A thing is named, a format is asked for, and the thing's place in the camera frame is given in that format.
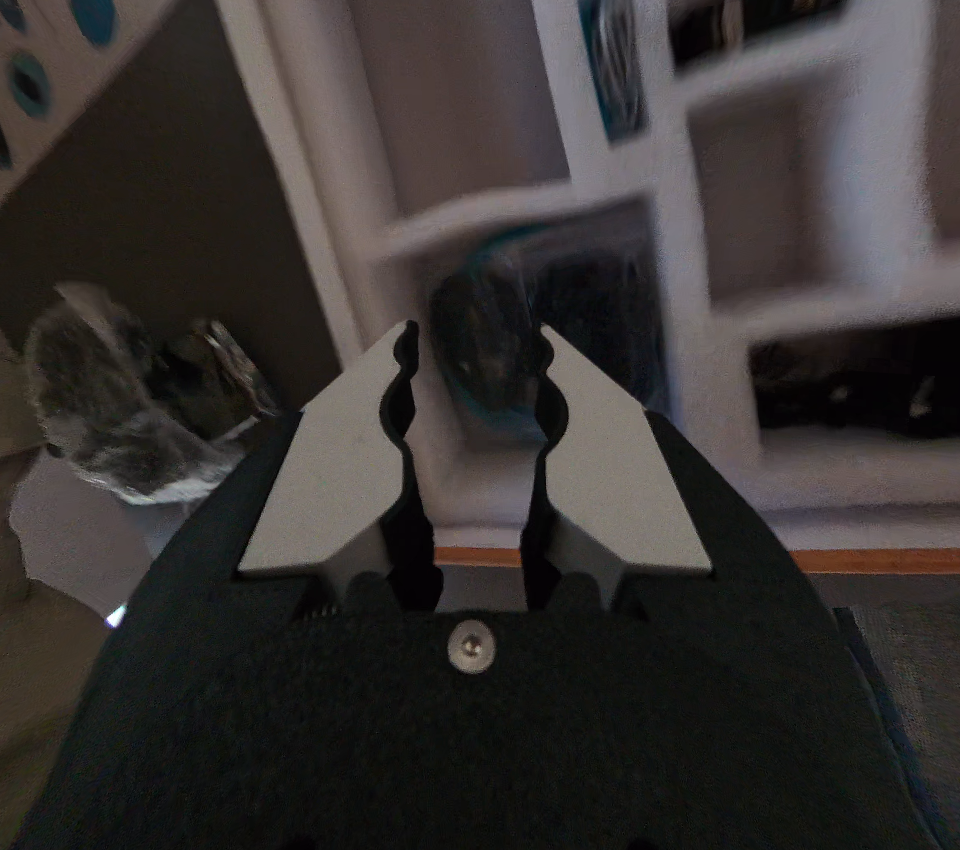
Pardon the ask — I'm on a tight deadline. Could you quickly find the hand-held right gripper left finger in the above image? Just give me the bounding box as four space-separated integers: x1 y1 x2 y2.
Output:
237 319 444 614

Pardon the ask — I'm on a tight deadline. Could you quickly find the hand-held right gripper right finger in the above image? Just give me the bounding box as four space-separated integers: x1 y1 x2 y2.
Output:
521 323 714 614

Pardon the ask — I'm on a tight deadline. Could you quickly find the silver foil bag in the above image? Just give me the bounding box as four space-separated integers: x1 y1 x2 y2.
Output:
161 317 280 442

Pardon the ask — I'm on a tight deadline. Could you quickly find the dark round metal part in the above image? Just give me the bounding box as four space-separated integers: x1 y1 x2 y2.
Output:
431 242 665 442

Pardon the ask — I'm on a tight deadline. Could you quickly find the bubble wrap package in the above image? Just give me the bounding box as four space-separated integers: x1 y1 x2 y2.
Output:
26 283 241 506

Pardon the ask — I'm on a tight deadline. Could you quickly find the white and orange cardboard box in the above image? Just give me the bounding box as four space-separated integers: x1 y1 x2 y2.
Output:
191 0 960 575

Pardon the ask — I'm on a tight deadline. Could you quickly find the white foam insert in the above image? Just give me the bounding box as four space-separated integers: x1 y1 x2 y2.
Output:
195 0 960 551

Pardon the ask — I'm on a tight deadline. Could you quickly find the white user manual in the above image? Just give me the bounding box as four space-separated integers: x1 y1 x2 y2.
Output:
0 0 204 198

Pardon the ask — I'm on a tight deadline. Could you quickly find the small metal part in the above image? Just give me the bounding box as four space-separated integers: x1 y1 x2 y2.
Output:
573 0 648 142

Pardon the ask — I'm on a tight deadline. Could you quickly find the small black servo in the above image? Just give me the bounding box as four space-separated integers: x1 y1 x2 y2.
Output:
669 0 849 67

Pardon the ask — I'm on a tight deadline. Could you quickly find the black part with wires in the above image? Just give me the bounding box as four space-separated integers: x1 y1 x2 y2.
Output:
750 325 960 438

